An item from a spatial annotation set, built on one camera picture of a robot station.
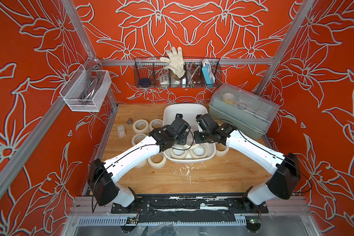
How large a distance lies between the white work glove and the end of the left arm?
0.41m

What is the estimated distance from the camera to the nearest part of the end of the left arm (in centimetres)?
52

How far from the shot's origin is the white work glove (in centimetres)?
89
